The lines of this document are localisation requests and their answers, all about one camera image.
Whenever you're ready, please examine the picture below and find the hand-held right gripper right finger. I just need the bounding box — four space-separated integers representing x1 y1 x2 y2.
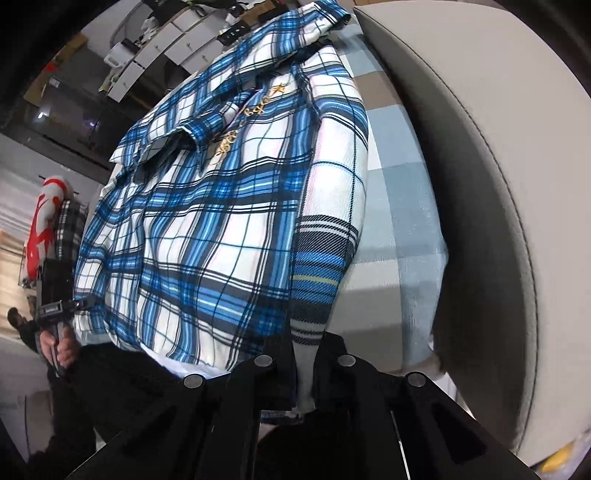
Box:
313 332 542 480

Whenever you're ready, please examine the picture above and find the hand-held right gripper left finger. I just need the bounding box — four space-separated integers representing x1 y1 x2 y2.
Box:
67 331 297 480

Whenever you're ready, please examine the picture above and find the blue white plaid shirt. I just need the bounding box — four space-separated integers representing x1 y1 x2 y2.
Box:
74 0 370 414

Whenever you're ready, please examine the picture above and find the person's left hand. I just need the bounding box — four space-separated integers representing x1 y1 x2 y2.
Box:
39 327 80 370

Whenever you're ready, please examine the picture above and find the black white plaid cloth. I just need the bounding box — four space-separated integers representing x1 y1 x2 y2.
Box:
55 198 88 268

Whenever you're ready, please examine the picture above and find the red white plush pillow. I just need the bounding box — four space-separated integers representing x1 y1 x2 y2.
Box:
25 174 72 282

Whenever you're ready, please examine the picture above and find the person's black clothing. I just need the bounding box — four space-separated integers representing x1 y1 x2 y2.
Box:
69 342 241 444

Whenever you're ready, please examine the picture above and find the dark grey cabinet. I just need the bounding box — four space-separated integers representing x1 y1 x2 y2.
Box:
23 60 153 185

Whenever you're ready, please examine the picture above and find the checkered bedsheet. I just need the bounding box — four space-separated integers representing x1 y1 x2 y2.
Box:
323 23 451 374

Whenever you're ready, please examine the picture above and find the white appliance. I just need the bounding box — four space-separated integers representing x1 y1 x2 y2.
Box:
104 44 134 68

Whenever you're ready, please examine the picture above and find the yellow object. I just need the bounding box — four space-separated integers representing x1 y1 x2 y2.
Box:
545 443 583 469

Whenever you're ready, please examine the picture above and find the white stepped drawer dresser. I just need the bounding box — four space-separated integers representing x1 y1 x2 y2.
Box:
104 0 241 104

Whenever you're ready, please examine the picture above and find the black power strip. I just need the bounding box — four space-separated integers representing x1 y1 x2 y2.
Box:
217 23 252 44

